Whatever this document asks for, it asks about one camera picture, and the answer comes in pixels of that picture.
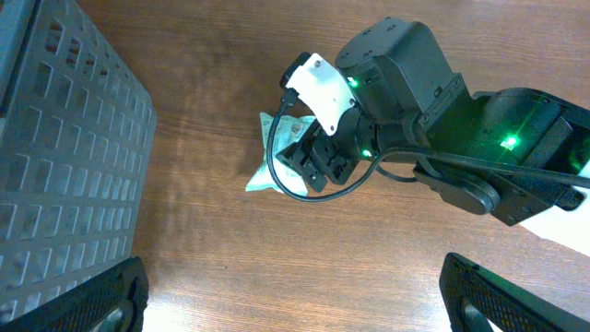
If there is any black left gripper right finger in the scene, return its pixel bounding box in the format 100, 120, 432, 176
439, 253, 589, 332

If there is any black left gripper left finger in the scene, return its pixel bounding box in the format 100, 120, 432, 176
1, 256, 149, 332

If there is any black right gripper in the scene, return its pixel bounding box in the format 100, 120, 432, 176
277, 107, 378, 193

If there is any teal tissue pack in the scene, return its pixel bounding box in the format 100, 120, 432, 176
244, 112, 319, 197

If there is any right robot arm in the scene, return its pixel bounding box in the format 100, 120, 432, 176
266, 17, 589, 254

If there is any dark plastic basket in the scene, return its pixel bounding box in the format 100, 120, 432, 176
1, 0, 157, 323

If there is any black camera cable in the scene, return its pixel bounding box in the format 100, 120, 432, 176
265, 87, 590, 204

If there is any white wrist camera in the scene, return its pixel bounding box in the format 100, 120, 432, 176
279, 52, 356, 136

